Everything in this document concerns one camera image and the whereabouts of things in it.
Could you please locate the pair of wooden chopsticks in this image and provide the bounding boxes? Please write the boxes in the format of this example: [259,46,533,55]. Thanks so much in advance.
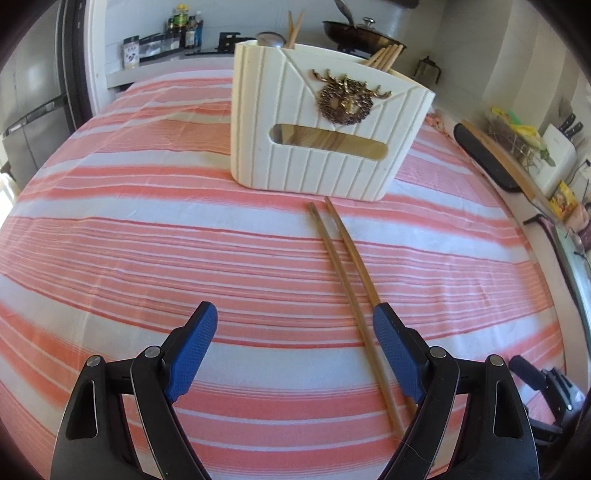
[308,202,408,438]

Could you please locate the black oblong pad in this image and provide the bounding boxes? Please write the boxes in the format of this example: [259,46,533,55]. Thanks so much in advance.
[453,122,523,193]

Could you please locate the black glass gas stove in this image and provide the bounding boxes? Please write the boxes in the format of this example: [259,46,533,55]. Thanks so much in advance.
[184,32,259,57]

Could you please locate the black-lidded spice jar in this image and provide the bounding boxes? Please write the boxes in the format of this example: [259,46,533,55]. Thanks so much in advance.
[122,36,141,70]

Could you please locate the pink cloth with black trim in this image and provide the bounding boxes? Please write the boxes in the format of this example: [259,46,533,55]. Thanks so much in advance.
[523,212,573,259]

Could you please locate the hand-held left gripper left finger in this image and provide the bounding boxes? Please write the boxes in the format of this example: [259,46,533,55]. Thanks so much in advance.
[50,301,219,480]

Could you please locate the yellow-green bag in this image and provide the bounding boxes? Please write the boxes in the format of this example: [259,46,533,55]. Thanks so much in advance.
[490,106,557,165]

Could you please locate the yellow-capped oil bottle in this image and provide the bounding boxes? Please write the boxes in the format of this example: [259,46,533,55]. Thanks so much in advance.
[172,4,190,48]

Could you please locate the white knife block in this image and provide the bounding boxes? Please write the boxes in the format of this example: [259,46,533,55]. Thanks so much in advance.
[536,124,581,198]

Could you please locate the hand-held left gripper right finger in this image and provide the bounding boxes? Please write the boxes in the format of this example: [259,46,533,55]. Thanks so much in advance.
[372,302,541,480]

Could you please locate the grey refrigerator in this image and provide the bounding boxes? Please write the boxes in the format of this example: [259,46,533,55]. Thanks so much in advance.
[0,0,82,186]

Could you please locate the pink striped cloth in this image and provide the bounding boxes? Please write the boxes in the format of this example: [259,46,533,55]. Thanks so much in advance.
[0,68,567,480]

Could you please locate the wire basket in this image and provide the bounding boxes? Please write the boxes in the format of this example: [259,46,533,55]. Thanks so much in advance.
[485,111,555,168]

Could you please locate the wooden cutting board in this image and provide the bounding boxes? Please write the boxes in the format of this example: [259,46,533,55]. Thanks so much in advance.
[462,119,553,213]

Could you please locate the steel sink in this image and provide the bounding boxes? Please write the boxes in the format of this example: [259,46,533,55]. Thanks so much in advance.
[551,222,591,337]

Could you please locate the cream ribbed utensil holder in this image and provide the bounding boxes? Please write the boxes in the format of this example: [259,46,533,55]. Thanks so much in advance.
[230,41,437,204]

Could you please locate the yellow snack packet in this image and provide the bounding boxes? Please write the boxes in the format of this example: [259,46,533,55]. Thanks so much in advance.
[549,180,578,218]

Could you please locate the dark wok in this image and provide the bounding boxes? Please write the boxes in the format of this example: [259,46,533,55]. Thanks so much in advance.
[322,0,408,53]

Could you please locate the black burner grate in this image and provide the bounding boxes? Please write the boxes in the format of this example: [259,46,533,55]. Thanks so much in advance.
[217,32,256,55]

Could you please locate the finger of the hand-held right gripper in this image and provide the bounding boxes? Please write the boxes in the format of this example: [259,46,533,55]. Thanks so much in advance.
[527,415,567,445]
[509,354,583,412]

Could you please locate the glass wok lid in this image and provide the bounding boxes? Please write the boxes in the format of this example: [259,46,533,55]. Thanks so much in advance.
[342,17,403,38]

